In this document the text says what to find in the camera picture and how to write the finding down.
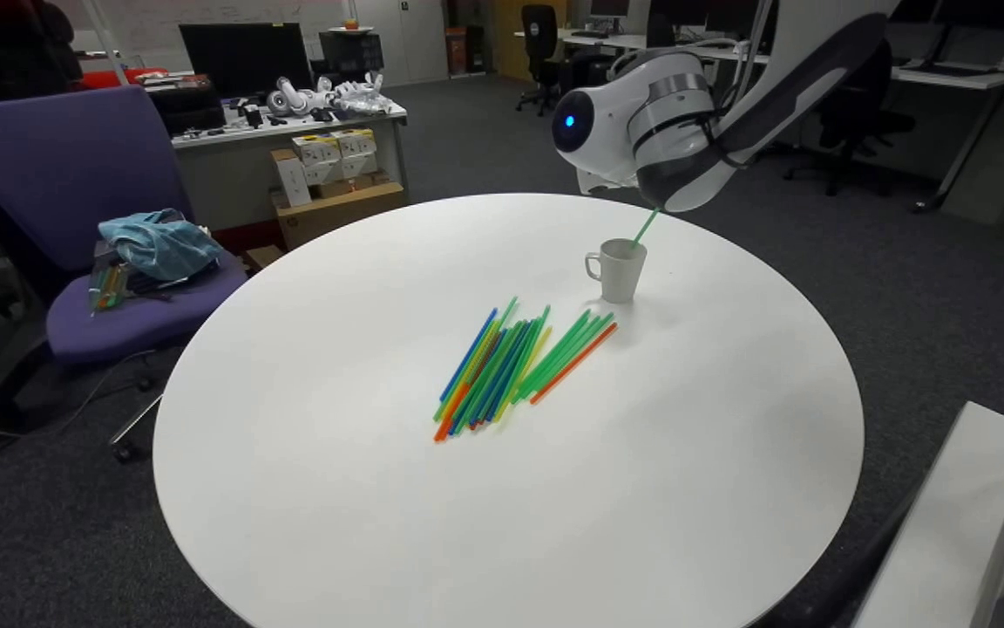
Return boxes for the long green straw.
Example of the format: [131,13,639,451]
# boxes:
[626,202,665,249]

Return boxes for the light green straw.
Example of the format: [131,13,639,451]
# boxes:
[432,298,522,427]

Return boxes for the teal straw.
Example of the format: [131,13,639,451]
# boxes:
[448,305,553,437]

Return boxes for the blue straw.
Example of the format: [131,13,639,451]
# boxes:
[434,305,500,409]

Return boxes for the yellow straw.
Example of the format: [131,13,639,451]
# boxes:
[492,328,553,429]

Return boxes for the long orange straw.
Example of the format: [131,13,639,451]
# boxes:
[527,320,620,409]

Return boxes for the short orange straw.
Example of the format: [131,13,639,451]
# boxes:
[428,381,474,448]

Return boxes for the white mug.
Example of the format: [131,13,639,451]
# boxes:
[581,238,650,308]

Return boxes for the brown cardboard box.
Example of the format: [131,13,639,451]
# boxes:
[267,179,412,251]

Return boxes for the white printed boxes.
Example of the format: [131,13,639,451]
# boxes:
[273,125,382,208]

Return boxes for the black office chair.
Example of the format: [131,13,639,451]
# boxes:
[511,0,571,117]

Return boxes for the grey office desk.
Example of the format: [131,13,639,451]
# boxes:
[166,95,413,235]

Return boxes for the clear plastic bags heap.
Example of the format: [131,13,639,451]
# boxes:
[266,71,396,123]

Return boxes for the black equipment box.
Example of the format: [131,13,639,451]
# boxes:
[317,27,387,87]

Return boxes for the blue crumpled cloth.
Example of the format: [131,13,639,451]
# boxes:
[87,207,226,315]

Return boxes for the black computer monitor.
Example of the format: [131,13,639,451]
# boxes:
[176,22,317,106]

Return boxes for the black swivel chair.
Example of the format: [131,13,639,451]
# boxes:
[782,44,920,198]

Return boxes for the purple office chair with cloth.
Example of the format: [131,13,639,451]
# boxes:
[0,82,255,464]

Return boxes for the white side table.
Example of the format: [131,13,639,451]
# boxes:
[849,396,1004,628]

